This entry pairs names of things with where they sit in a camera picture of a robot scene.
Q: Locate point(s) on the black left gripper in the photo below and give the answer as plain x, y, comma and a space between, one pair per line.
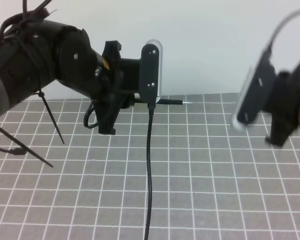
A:
113, 83

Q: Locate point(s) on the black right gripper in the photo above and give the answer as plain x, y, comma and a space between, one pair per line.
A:
284, 106

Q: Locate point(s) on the black pen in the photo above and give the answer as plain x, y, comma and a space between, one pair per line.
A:
165, 101

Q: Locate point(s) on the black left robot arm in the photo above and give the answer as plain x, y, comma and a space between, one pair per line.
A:
49, 51

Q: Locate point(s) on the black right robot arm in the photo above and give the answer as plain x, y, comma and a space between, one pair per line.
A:
283, 104

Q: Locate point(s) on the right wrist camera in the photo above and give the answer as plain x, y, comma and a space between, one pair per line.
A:
255, 91

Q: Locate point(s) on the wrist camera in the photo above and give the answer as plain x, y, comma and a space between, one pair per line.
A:
150, 72
255, 91

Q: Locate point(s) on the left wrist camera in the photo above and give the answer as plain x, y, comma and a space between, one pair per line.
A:
150, 72

